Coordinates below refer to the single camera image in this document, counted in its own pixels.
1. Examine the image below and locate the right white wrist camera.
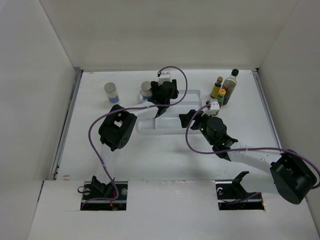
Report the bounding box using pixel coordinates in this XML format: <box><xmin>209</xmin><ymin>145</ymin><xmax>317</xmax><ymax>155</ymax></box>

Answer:
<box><xmin>201</xmin><ymin>99</ymin><xmax>220</xmax><ymax>117</ymax></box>

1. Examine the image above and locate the tall dark soy bottle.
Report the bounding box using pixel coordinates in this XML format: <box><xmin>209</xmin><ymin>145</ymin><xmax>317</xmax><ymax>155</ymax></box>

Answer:
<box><xmin>222</xmin><ymin>68</ymin><xmax>239</xmax><ymax>105</ymax></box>

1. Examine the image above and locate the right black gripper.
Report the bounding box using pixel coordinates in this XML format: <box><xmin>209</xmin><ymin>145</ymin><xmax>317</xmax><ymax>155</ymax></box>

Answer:
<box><xmin>179</xmin><ymin>109</ymin><xmax>216</xmax><ymax>146</ymax></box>

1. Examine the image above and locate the white peppercorn jar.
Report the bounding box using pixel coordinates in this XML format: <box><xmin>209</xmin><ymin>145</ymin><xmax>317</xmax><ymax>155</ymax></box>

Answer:
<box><xmin>104</xmin><ymin>82</ymin><xmax>120</xmax><ymax>105</ymax></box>
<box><xmin>140</xmin><ymin>81</ymin><xmax>153</xmax><ymax>100</ymax></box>

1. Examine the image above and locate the white divided organizer tray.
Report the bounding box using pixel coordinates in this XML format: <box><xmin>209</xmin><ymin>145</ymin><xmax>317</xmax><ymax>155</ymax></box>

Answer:
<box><xmin>137</xmin><ymin>89</ymin><xmax>203</xmax><ymax>135</ymax></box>

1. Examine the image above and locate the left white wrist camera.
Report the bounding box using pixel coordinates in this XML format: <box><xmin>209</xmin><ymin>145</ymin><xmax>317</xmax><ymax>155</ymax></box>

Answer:
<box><xmin>157</xmin><ymin>70</ymin><xmax>171</xmax><ymax>86</ymax></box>

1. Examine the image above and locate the yellow cap chili bottle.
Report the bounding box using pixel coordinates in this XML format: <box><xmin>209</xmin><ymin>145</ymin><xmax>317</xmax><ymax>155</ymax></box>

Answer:
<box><xmin>216</xmin><ymin>88</ymin><xmax>226</xmax><ymax>108</ymax></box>

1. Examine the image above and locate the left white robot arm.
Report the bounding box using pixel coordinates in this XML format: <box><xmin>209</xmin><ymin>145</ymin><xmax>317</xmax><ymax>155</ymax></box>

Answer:
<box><xmin>88</xmin><ymin>79</ymin><xmax>179</xmax><ymax>183</ymax></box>

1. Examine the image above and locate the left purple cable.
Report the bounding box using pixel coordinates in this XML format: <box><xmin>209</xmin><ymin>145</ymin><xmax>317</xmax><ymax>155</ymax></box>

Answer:
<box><xmin>81</xmin><ymin>65</ymin><xmax>188</xmax><ymax>210</ymax></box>

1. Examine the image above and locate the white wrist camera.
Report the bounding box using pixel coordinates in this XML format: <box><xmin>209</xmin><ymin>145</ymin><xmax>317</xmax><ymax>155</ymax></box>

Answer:
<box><xmin>157</xmin><ymin>70</ymin><xmax>171</xmax><ymax>86</ymax></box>
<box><xmin>201</xmin><ymin>99</ymin><xmax>220</xmax><ymax>117</ymax></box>

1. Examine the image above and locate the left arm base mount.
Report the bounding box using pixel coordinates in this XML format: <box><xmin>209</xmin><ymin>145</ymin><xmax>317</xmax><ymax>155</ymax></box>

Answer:
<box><xmin>77</xmin><ymin>176</ymin><xmax>129</xmax><ymax>212</ymax></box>

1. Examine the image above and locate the small brown cap bottle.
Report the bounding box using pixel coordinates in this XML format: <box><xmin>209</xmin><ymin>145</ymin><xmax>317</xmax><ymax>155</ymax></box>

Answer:
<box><xmin>210</xmin><ymin>76</ymin><xmax>223</xmax><ymax>99</ymax></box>

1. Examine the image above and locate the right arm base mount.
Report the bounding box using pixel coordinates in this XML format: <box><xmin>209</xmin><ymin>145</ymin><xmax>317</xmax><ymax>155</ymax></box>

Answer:
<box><xmin>215</xmin><ymin>171</ymin><xmax>265</xmax><ymax>211</ymax></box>

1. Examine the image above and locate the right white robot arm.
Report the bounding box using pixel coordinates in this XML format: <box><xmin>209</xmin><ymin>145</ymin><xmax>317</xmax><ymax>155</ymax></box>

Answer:
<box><xmin>179</xmin><ymin>109</ymin><xmax>320</xmax><ymax>205</ymax></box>

